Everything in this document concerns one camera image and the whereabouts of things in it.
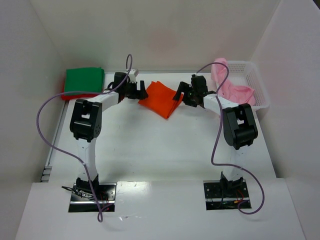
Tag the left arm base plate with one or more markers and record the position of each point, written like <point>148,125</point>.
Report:
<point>82,201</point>

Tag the folded green t shirt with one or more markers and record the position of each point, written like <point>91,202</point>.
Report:
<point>85,79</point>

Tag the pink t shirt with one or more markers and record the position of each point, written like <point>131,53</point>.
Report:
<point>240,94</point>

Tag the orange t shirt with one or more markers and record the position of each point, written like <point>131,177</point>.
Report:
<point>160,99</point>

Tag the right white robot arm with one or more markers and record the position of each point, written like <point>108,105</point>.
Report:
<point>237,125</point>

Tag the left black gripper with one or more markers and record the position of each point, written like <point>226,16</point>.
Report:
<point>136,90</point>

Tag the folded red t shirt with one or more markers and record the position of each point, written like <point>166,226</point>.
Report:
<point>75,96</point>

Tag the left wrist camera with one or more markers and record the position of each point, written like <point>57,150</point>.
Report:
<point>132,76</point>

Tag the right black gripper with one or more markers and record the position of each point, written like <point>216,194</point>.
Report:
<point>186,93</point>

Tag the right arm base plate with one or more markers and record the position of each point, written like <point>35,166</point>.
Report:
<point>218,199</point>

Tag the white plastic basket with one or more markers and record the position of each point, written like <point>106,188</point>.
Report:
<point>245,73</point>

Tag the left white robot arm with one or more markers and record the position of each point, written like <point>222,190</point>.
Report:
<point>86,124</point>

